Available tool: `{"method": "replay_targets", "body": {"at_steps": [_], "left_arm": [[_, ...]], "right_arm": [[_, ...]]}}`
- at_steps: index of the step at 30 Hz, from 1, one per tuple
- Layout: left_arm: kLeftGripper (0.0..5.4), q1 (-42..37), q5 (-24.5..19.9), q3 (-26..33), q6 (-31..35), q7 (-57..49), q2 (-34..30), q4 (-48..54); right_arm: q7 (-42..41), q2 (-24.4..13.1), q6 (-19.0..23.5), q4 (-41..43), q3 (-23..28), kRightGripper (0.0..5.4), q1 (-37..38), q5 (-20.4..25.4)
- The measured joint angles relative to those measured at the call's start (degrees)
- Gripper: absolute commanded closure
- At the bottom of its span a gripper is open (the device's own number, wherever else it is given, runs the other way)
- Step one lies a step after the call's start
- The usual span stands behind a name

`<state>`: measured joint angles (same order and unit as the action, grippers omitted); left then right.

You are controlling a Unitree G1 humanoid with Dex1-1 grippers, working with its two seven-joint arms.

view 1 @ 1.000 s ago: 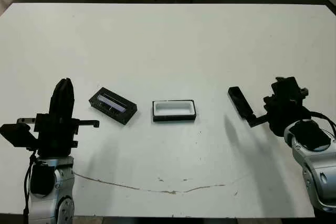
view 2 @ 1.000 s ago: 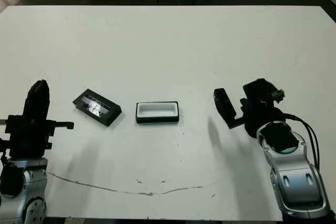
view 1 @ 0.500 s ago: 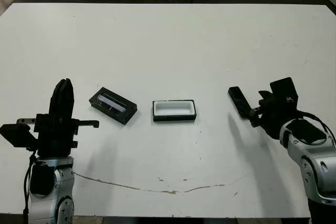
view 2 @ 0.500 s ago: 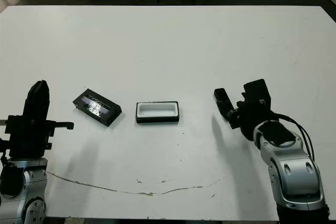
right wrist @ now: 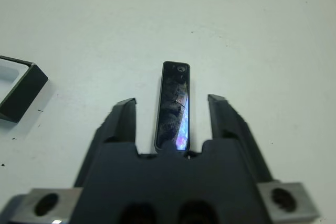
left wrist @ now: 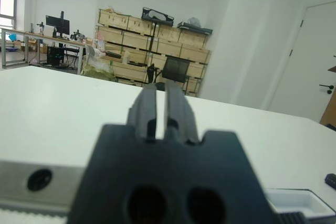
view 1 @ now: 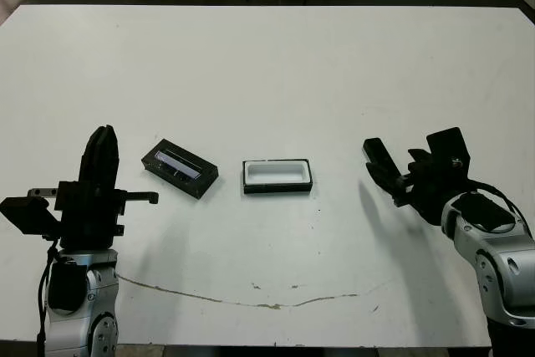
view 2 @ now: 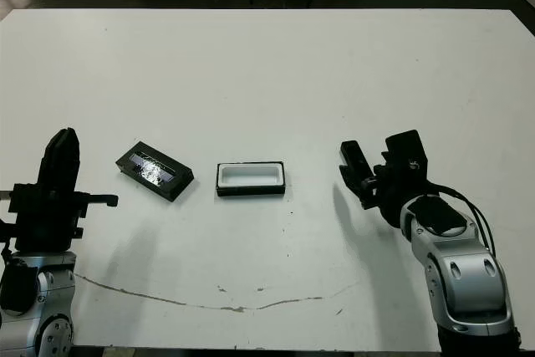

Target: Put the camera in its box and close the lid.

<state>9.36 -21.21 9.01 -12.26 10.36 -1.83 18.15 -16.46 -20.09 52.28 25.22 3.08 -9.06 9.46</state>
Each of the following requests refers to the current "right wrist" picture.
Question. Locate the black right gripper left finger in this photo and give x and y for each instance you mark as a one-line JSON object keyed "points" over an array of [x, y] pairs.
{"points": [[123, 121]]}

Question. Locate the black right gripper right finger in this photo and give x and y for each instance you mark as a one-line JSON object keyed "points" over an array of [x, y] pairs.
{"points": [[225, 121]]}

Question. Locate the slim black camera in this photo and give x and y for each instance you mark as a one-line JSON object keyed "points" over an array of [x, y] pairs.
{"points": [[170, 103]]}

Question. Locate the black box with white insert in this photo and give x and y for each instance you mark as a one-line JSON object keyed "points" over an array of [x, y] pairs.
{"points": [[23, 93]]}

